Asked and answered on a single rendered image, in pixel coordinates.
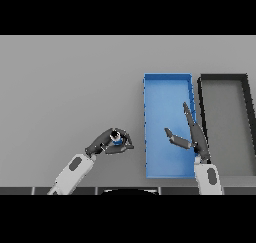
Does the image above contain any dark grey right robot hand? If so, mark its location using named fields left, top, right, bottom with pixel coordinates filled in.
left=164, top=101, right=212, bottom=164

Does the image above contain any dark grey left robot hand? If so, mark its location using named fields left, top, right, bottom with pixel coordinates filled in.
left=84, top=127, right=135, bottom=158

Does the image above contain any blue pipe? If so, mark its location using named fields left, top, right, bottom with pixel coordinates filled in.
left=110, top=130, right=124, bottom=146

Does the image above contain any dark grey bin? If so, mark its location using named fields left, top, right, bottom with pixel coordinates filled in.
left=196, top=73, right=256, bottom=178

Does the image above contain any blue bin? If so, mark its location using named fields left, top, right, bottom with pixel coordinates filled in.
left=143, top=73, right=197, bottom=179

